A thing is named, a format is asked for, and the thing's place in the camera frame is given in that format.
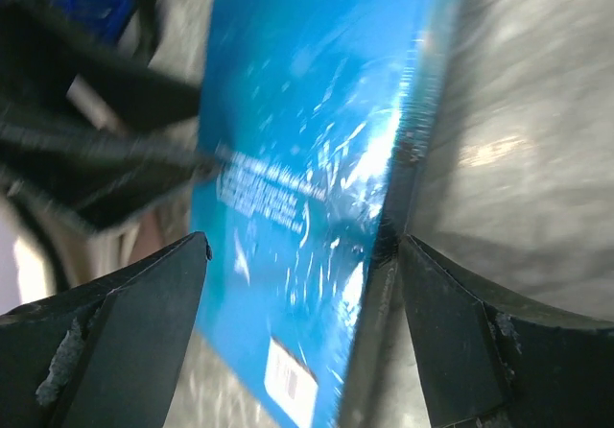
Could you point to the beige canvas backpack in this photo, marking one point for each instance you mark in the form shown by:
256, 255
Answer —
42, 255

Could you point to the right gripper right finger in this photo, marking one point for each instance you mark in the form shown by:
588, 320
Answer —
489, 357

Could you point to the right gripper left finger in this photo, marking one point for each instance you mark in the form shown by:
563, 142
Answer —
107, 353

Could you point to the blue paperback book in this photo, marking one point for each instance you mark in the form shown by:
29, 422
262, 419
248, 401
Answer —
321, 113

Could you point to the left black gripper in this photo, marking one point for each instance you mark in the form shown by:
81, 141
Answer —
94, 179

